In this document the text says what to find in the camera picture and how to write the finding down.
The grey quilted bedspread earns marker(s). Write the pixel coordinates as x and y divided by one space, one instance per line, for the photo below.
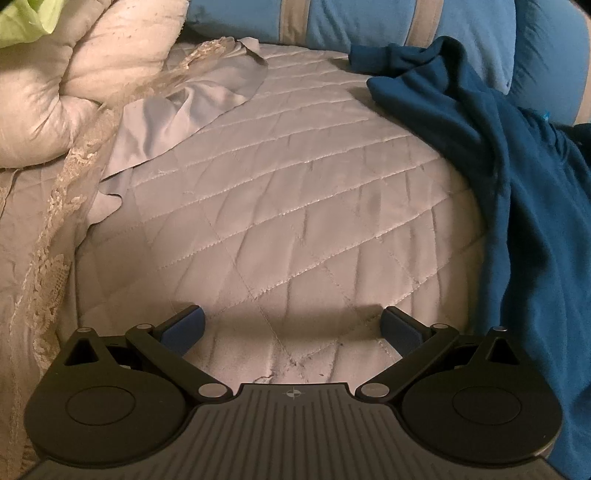
277 184

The blue grey-striped pillow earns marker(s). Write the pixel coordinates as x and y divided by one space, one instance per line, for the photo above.
547 55
360 23

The grey lace-trimmed sheet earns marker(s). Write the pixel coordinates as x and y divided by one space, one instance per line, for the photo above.
184 106

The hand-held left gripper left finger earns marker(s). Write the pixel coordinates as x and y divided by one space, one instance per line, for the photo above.
185 330

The white puffy comforter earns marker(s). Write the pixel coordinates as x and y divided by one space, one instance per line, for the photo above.
69 69

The dark blue sweatshirt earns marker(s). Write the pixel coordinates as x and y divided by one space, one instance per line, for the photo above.
531 230

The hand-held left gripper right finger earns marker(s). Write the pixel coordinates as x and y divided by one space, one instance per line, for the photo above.
402 333

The lime green cloth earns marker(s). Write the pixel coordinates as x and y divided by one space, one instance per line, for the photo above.
23 18

